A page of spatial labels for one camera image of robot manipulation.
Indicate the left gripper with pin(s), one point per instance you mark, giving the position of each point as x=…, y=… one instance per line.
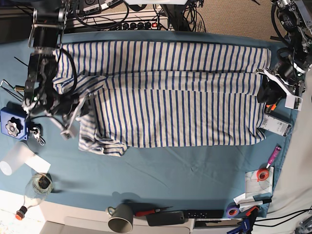
x=286, y=81

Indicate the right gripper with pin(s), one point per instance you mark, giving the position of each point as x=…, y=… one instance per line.
x=64, y=114

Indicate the blue white striped T-shirt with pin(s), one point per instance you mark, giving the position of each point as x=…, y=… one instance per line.
x=148, y=94

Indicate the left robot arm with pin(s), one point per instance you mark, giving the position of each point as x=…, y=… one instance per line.
x=292, y=22

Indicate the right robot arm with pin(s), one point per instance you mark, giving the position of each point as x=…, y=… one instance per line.
x=40, y=95

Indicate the orange black utility knife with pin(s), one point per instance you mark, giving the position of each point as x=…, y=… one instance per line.
x=270, y=107

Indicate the clear plastic screw box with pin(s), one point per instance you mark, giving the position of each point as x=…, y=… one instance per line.
x=275, y=125

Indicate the purple glue tube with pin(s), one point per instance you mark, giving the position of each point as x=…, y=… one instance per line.
x=273, y=156

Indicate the metal hex key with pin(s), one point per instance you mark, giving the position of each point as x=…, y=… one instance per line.
x=11, y=90

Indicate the blue box with knob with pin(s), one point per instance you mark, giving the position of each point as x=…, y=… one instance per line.
x=13, y=123

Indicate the frosted plastic cup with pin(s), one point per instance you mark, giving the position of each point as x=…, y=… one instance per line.
x=15, y=158

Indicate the red tape roll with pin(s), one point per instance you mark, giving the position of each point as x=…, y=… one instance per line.
x=262, y=174

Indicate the clear glass bottle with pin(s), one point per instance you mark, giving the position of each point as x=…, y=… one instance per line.
x=36, y=191

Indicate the printed paper map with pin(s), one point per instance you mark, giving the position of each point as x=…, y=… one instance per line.
x=254, y=190

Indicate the black power strip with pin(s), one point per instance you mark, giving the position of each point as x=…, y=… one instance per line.
x=155, y=23

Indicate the black marker pen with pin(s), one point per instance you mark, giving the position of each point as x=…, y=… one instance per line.
x=254, y=203

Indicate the grey ceramic mug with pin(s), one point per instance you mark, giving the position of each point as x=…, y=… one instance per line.
x=121, y=219

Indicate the purple tape roll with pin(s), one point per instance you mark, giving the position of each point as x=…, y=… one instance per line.
x=232, y=211

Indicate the blue black bar clamp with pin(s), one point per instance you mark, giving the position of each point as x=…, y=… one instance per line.
x=246, y=225

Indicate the black smartphone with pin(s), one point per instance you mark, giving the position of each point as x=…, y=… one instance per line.
x=166, y=218

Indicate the metal key ring clip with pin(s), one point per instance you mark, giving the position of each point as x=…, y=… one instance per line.
x=36, y=132

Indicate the red handled screwdriver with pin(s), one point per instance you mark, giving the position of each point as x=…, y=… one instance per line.
x=149, y=212

